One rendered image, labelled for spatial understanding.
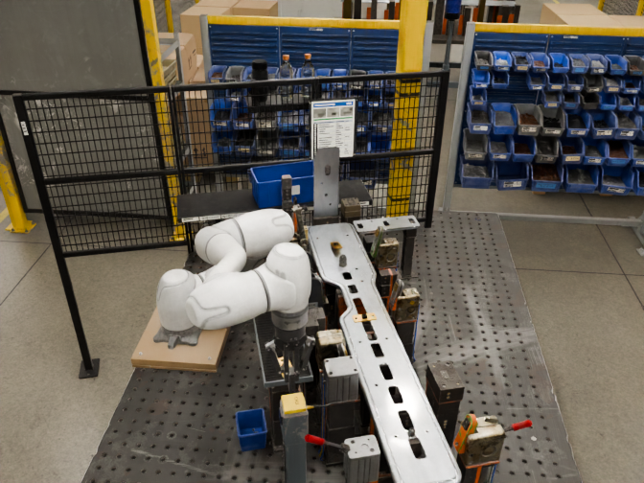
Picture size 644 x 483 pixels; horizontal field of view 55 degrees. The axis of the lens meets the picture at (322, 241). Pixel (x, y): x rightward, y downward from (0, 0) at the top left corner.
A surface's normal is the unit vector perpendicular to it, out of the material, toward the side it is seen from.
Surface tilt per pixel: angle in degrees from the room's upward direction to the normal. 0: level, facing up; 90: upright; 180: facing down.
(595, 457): 0
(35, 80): 91
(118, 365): 0
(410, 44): 90
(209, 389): 0
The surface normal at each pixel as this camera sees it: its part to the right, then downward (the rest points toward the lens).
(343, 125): 0.20, 0.53
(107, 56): -0.08, 0.56
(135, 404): 0.01, -0.84
